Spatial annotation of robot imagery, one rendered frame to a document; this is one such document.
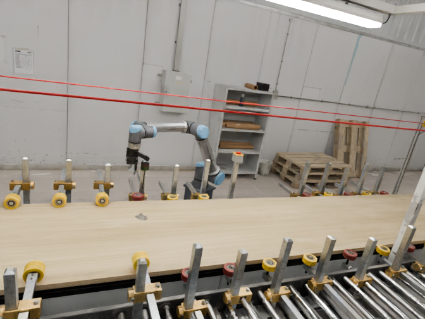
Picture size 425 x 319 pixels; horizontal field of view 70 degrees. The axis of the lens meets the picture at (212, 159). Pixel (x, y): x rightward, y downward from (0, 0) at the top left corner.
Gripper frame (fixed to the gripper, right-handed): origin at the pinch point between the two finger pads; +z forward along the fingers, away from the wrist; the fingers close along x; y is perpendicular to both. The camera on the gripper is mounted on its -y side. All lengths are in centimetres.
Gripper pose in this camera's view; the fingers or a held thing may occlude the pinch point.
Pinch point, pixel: (135, 173)
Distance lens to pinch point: 239.9
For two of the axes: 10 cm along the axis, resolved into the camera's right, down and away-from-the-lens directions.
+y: -9.2, -0.3, -3.9
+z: -1.6, 9.4, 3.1
